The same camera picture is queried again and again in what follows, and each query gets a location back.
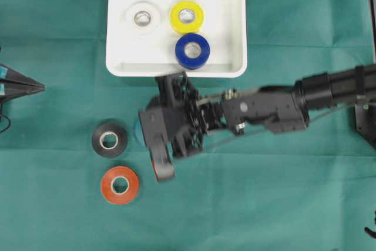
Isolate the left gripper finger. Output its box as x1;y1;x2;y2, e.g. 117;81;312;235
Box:
1;64;45;88
0;83;45;104

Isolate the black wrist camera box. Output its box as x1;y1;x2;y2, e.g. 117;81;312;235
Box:
139;107;174;182

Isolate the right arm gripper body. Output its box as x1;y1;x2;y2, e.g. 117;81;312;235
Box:
155;72;226;158

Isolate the green tape roll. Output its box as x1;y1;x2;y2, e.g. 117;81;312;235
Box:
133;119;146;147

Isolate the white plastic case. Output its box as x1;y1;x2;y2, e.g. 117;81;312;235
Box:
106;0;247;78

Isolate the red tape roll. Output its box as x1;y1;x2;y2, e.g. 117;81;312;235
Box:
100;166;140;205

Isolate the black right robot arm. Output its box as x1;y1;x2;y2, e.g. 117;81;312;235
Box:
139;65;375;162

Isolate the blue tape roll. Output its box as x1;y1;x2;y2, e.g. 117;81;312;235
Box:
175;33;210;70

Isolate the black cable bottom right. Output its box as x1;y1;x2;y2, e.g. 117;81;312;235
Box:
364;209;376;237

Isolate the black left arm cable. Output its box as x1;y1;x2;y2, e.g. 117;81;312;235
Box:
0;103;11;133

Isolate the white tape roll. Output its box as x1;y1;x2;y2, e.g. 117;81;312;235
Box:
120;1;162;35

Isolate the yellow tape roll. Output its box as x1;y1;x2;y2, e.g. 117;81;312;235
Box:
170;0;204;34

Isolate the black tape roll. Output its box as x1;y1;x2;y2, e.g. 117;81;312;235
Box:
92;120;128;158

